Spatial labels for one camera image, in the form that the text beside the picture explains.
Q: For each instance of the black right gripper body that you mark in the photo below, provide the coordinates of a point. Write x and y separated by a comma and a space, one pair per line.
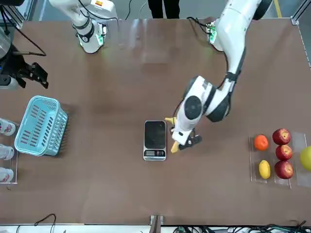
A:
12, 66

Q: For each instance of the red apple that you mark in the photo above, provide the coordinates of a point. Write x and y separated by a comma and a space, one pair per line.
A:
283, 170
281, 136
283, 153

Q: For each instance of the yellow banana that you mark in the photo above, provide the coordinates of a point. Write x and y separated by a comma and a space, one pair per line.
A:
174, 147

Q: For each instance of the light blue plastic basket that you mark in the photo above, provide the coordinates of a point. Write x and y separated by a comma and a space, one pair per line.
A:
40, 126

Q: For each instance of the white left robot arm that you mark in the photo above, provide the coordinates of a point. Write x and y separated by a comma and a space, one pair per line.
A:
233, 36

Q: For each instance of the clear acrylic fruit shelf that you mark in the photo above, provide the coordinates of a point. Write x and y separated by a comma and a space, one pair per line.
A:
299, 177

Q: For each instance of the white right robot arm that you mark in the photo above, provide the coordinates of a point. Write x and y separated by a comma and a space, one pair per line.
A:
90, 41

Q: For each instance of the person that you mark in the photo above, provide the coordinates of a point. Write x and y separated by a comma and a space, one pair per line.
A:
164, 8

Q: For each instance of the orange mandarin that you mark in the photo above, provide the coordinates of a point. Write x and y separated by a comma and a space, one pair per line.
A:
261, 142

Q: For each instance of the silver black kitchen scale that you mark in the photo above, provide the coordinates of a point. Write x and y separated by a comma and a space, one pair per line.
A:
154, 136

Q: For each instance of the white pink-print bottle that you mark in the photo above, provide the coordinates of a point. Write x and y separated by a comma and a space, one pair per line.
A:
6, 152
5, 175
6, 127

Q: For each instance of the large green pomelo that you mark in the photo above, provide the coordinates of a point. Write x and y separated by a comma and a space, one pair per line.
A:
306, 159

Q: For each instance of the grey metal table bracket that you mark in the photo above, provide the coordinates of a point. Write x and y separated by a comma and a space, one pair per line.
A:
156, 224

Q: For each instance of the aluminium frame profile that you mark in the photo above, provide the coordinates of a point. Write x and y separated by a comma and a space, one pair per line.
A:
20, 14
297, 15

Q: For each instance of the yellow lemon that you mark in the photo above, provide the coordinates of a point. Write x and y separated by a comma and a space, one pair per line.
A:
264, 169

